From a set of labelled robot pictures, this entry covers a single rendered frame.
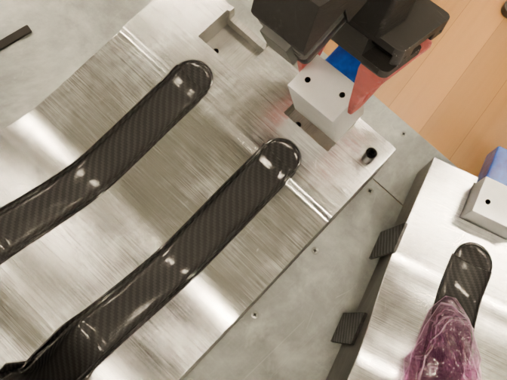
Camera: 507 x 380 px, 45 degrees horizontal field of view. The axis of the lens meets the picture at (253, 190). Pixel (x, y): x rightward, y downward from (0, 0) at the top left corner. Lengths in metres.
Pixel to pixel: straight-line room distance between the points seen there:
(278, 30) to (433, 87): 0.36
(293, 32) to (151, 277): 0.25
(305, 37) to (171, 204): 0.23
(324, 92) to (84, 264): 0.24
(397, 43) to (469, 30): 0.33
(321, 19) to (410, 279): 0.29
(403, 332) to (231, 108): 0.24
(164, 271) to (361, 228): 0.21
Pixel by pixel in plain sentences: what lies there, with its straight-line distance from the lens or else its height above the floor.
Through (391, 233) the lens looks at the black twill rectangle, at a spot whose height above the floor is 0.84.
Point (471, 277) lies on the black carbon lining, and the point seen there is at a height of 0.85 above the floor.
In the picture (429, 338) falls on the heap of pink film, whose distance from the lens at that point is 0.54.
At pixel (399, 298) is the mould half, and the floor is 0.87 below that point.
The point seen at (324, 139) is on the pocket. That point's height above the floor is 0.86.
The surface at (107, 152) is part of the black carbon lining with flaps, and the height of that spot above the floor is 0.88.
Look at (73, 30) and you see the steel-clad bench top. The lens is 0.71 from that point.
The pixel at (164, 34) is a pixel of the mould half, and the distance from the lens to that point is 0.59.
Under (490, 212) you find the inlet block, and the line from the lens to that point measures 0.58.
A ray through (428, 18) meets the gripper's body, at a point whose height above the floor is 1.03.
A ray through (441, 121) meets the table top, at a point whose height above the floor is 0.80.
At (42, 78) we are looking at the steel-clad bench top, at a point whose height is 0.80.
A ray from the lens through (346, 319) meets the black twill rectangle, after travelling 0.59.
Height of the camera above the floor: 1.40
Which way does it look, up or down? 75 degrees down
